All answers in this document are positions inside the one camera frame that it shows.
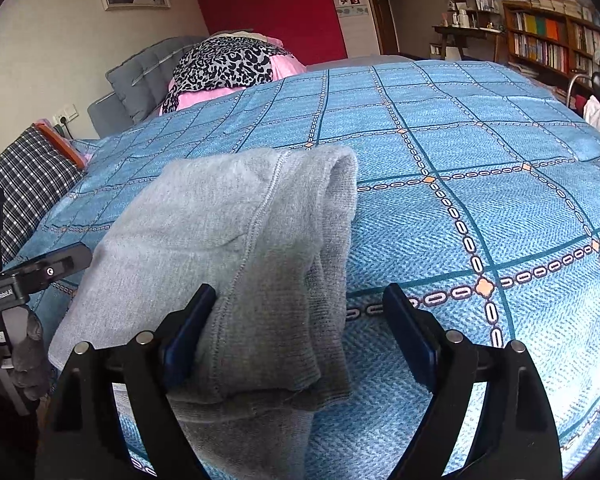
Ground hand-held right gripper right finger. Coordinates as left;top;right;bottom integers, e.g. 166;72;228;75
381;282;563;480

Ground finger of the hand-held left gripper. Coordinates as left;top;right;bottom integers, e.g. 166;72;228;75
0;242;93;289

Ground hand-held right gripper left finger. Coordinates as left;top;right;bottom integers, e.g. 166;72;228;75
47;282;218;480

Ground grey pants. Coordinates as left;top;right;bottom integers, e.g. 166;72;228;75
47;145;359;480

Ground person's left hand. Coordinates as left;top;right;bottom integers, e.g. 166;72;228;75
0;310;52;402

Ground checked cloth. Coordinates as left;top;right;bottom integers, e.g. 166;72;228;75
0;125;88;266

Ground orange folded cloth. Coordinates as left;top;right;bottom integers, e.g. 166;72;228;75
32;119;88;170

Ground blue patterned bedspread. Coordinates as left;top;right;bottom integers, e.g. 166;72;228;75
0;60;600;480

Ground grey padded headboard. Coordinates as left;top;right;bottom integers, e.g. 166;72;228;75
87;35;208;138

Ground leopard print pillow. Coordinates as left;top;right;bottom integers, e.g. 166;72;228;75
161;36;293;115

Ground pink pillow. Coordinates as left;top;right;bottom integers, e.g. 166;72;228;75
157;35;307;116

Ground cream cloth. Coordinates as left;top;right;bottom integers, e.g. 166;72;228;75
215;30;268;42

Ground dark wooden desk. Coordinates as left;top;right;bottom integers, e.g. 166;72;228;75
431;24;508;63

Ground wooden bookshelf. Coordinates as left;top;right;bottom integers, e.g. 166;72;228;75
502;0;600;106

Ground dark wooden door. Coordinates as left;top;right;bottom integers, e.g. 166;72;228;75
365;0;398;56

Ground red wardrobe door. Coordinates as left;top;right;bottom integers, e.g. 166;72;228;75
197;0;348;67

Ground wall stickers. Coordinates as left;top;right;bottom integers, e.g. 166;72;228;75
337;0;369;19

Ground small wooden wall shelf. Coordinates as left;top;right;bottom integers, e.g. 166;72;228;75
445;0;503;28

